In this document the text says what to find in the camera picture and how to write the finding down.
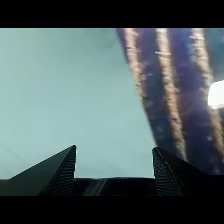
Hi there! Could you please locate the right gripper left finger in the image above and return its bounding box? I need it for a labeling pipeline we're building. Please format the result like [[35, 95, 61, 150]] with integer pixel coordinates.
[[0, 144, 77, 197]]

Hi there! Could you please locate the pale green garment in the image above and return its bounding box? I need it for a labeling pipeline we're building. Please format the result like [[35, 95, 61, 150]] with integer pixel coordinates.
[[0, 27, 158, 181]]

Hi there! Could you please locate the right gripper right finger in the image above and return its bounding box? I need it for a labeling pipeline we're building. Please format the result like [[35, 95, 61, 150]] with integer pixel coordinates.
[[151, 146, 224, 197]]

